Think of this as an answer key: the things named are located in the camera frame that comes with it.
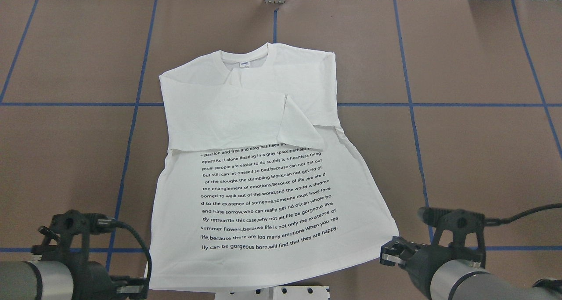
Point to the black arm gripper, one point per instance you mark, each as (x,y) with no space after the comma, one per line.
(93,279)

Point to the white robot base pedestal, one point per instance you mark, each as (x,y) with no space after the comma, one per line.
(279,293)

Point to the white printed long-sleeve shirt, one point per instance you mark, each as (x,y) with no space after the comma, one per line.
(260,186)

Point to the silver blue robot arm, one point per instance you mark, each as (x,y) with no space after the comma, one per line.
(25,278)
(448,273)

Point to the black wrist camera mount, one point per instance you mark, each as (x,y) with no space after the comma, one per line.
(461,223)

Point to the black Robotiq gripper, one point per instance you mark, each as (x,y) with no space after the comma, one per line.
(422,262)

